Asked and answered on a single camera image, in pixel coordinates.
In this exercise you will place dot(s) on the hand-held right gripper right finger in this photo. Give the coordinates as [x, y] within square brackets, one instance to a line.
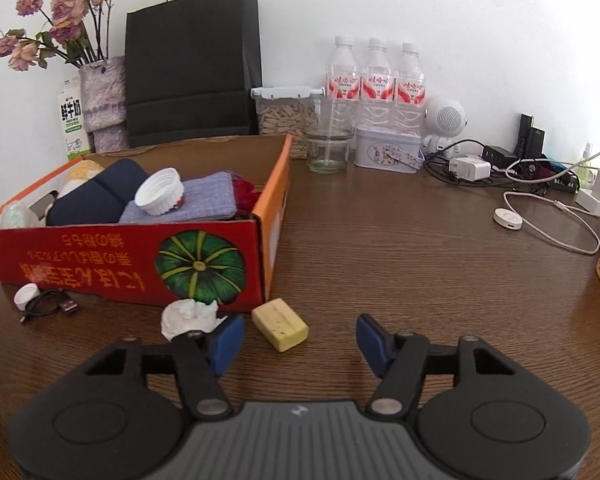
[372, 342]

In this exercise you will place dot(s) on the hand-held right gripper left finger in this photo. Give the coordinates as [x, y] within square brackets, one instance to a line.
[227, 342]

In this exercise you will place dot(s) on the white tissue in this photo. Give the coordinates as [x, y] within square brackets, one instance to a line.
[185, 315]

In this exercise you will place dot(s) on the yellow sponge block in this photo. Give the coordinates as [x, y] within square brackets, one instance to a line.
[280, 327]

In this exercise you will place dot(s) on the translucent plastic bag green contents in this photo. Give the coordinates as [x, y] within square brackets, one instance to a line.
[17, 215]

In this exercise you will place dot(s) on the red cardboard box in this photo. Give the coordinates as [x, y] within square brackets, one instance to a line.
[105, 270]

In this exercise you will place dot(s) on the yellow and white plush toy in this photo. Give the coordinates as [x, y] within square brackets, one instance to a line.
[85, 172]

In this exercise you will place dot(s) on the purple fabric pouch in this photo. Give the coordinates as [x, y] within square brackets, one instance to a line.
[205, 195]

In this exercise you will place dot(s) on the large white ribbed cap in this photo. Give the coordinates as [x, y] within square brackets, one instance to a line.
[155, 192]

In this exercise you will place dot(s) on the clear container of pellets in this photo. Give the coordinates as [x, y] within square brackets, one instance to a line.
[280, 115]

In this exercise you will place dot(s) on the small white round cap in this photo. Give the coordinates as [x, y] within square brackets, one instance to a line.
[26, 296]

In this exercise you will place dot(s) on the navy blue zip pouch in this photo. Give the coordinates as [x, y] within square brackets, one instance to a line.
[90, 195]

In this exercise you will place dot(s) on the red cloth item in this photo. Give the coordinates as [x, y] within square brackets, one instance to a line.
[247, 197]

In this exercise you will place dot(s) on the green and white milk carton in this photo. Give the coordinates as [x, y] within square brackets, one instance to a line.
[72, 120]

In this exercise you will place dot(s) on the white patterned tin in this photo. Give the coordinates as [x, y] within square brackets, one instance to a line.
[380, 150]

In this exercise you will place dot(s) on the white charger block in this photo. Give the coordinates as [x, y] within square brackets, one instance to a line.
[470, 167]

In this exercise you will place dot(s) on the purple fuzzy vase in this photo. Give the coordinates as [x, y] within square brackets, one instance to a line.
[102, 90]

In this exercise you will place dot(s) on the black power adapter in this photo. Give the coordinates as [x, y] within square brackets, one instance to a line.
[497, 153]

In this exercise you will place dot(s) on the white round robot speaker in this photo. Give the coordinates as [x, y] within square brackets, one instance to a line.
[445, 117]

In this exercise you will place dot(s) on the clear water bottle red label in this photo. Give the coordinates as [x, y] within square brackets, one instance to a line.
[410, 87]
[342, 80]
[377, 82]

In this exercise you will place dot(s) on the white power strip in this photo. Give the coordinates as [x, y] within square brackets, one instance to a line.
[592, 202]

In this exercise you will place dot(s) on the black rectangular device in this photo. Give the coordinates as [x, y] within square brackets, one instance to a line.
[532, 135]

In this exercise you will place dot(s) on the small clear spray bottle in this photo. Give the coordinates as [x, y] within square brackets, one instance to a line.
[587, 162]

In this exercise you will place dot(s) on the dried flower bouquet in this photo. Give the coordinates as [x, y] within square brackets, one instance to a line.
[65, 10]

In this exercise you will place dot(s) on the black paper bag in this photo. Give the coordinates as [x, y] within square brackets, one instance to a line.
[190, 60]

